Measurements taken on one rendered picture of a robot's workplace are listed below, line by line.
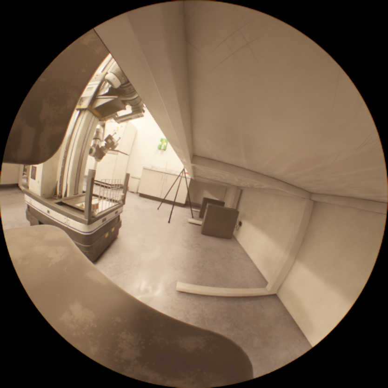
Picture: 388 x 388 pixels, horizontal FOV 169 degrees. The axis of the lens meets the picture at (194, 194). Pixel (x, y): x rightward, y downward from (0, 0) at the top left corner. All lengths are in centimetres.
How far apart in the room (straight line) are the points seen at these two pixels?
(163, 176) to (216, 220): 186
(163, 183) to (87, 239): 256
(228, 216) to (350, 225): 138
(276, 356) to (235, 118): 88
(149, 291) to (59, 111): 82
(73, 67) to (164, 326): 44
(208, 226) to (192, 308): 117
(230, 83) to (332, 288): 86
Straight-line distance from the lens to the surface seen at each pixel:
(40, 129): 31
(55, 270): 21
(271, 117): 21
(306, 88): 16
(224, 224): 174
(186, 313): 75
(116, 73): 91
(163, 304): 76
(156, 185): 317
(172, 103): 15
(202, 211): 251
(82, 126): 108
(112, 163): 365
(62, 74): 35
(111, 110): 121
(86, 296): 17
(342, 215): 83
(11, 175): 294
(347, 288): 81
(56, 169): 119
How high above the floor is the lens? 62
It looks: 4 degrees down
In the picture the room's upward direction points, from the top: 13 degrees clockwise
